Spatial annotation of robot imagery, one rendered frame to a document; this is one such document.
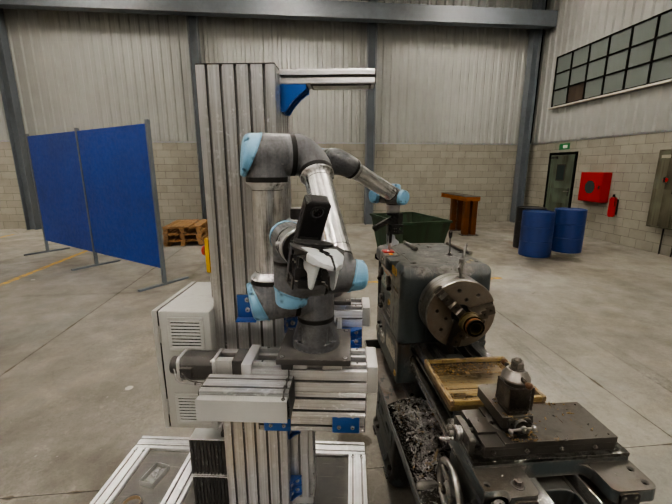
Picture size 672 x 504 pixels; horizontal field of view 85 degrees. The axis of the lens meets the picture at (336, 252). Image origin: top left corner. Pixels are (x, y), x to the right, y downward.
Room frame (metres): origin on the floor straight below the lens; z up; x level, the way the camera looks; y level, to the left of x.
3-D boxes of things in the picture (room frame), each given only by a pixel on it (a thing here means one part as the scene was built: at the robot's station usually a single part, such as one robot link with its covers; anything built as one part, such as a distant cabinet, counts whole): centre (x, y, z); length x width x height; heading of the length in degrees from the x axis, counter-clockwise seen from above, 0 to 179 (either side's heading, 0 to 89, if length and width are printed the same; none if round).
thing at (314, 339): (1.10, 0.06, 1.21); 0.15 x 0.15 x 0.10
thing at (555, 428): (0.97, -0.58, 0.95); 0.43 x 0.17 x 0.05; 95
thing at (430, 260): (1.99, -0.50, 1.06); 0.59 x 0.48 x 0.39; 5
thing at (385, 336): (1.98, -0.50, 0.43); 0.60 x 0.48 x 0.86; 5
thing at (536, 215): (7.23, -3.98, 0.44); 0.59 x 0.59 x 0.88
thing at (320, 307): (1.10, 0.07, 1.33); 0.13 x 0.12 x 0.14; 109
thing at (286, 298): (0.81, 0.09, 1.46); 0.11 x 0.08 x 0.11; 109
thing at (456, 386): (1.32, -0.57, 0.89); 0.36 x 0.30 x 0.04; 95
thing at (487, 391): (0.99, -0.52, 0.99); 0.20 x 0.10 x 0.05; 5
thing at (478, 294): (1.58, -0.55, 1.08); 0.32 x 0.09 x 0.32; 95
